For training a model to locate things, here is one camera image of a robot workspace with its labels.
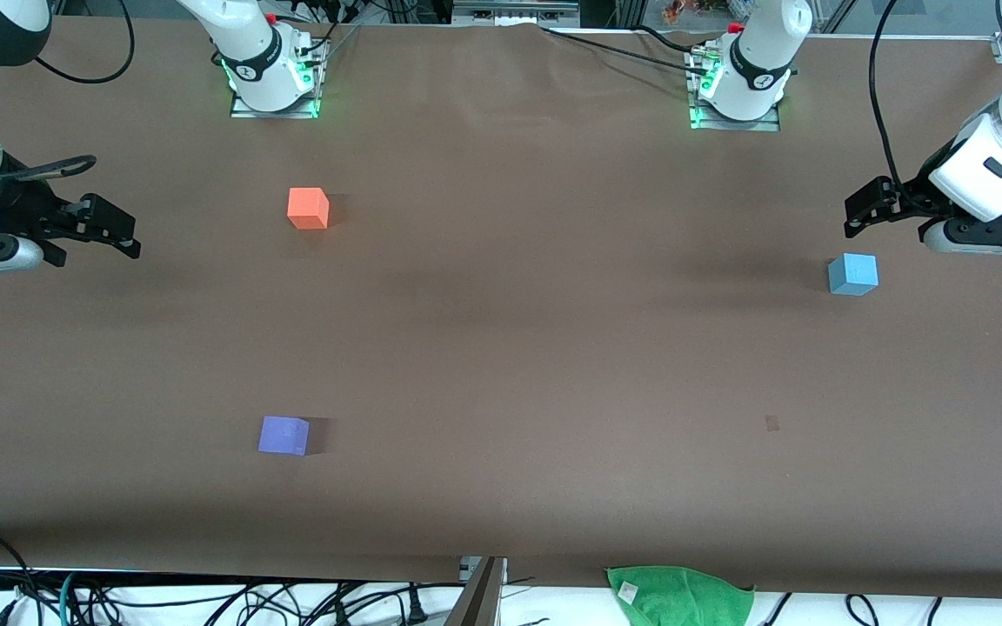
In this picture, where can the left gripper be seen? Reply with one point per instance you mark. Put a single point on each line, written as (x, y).
(912, 202)

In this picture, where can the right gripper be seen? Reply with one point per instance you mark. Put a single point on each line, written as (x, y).
(21, 216)

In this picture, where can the blue block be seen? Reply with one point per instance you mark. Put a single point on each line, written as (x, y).
(853, 274)

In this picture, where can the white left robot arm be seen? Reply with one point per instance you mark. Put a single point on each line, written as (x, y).
(762, 52)

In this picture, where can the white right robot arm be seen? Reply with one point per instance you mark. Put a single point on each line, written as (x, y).
(240, 35)

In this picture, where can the orange block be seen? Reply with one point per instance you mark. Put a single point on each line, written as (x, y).
(307, 209)

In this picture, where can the purple block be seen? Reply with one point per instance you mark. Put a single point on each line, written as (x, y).
(283, 435)

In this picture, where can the brown table cover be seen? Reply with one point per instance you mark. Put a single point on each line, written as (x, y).
(501, 391)

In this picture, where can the green cloth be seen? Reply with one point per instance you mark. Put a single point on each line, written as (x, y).
(684, 600)

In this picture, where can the black power plug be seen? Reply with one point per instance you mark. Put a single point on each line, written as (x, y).
(417, 609)

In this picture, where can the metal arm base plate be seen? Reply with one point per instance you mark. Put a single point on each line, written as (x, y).
(744, 126)
(244, 111)

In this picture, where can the aluminium extrusion post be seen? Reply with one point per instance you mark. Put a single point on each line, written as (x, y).
(629, 10)

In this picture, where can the silver metal frame bar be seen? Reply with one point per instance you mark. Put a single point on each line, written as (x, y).
(510, 13)

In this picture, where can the grey metal bracket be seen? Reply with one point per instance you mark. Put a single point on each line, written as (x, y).
(479, 600)

